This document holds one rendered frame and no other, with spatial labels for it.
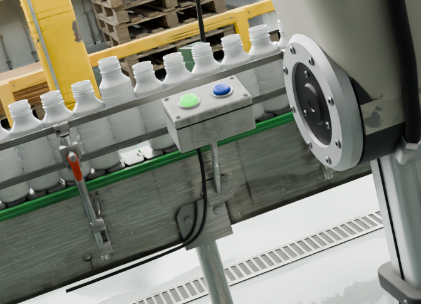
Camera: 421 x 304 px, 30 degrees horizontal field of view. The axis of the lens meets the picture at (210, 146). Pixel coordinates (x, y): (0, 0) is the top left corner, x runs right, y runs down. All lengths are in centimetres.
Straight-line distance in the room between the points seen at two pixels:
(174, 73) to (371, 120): 72
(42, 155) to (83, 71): 452
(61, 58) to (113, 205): 451
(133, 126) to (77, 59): 450
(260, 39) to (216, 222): 36
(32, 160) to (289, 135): 49
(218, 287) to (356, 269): 143
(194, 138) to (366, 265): 177
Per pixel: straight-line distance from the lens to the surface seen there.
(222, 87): 134
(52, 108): 145
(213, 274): 160
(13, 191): 147
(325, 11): 79
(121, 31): 685
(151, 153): 150
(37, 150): 146
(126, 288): 334
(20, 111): 145
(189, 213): 150
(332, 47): 80
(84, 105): 146
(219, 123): 133
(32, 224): 147
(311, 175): 157
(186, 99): 132
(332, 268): 304
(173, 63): 147
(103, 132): 146
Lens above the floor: 143
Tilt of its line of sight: 17 degrees down
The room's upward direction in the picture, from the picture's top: 15 degrees counter-clockwise
